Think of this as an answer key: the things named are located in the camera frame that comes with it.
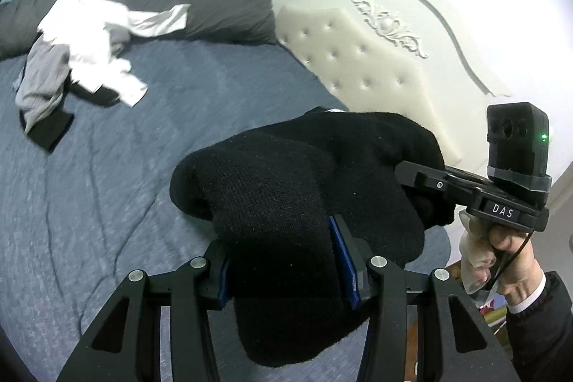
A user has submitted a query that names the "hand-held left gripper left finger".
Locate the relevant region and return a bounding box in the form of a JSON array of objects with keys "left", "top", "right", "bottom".
[{"left": 56, "top": 239, "right": 231, "bottom": 382}]

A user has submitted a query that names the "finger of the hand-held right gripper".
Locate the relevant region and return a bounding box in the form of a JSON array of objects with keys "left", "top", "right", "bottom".
[{"left": 395, "top": 160, "right": 488, "bottom": 204}]

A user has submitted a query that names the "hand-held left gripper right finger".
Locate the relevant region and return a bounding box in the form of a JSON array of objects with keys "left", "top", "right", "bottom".
[{"left": 329, "top": 216, "right": 520, "bottom": 382}]

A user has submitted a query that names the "black sweater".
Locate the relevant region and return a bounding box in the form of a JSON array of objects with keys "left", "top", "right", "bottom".
[{"left": 169, "top": 107, "right": 457, "bottom": 368}]

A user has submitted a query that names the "person's right forearm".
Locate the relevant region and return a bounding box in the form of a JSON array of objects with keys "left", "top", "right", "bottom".
[{"left": 506, "top": 270, "right": 573, "bottom": 382}]

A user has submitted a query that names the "person's right hand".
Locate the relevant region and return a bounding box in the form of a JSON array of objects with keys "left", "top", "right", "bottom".
[{"left": 459, "top": 216, "right": 544, "bottom": 309}]

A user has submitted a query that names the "blue patterned bed cover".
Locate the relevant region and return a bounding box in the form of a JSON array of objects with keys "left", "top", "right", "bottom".
[{"left": 0, "top": 39, "right": 453, "bottom": 382}]

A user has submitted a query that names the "cream tufted headboard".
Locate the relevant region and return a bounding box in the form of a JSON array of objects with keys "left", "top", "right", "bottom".
[{"left": 269, "top": 0, "right": 556, "bottom": 168}]

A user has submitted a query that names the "grey garment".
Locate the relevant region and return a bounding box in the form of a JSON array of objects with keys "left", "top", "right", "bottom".
[{"left": 13, "top": 28, "right": 128, "bottom": 134}]

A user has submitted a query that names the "dark grey duvet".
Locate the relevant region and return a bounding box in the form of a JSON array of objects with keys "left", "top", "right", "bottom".
[{"left": 0, "top": 0, "right": 278, "bottom": 61}]

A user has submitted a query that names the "black cable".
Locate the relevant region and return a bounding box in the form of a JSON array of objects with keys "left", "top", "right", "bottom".
[{"left": 491, "top": 230, "right": 534, "bottom": 294}]

